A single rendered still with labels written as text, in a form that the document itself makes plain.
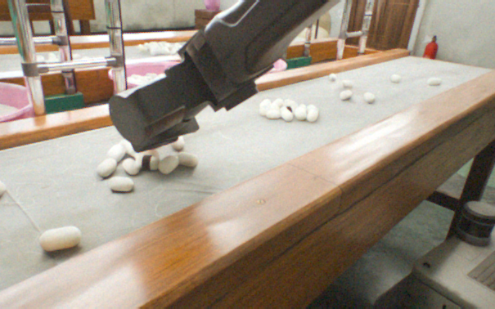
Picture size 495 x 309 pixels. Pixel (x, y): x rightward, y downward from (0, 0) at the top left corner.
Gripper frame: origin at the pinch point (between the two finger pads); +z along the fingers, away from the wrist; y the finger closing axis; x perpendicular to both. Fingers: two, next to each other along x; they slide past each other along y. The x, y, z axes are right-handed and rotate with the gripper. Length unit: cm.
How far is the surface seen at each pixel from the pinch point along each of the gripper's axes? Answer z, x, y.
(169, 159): -6.7, 5.6, 0.4
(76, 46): 61, -52, -27
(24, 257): -9.4, 10.6, 21.1
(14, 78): 33.7, -29.4, 2.4
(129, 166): -4.4, 4.3, 5.2
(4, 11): 213, -168, -64
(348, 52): 33, -21, -134
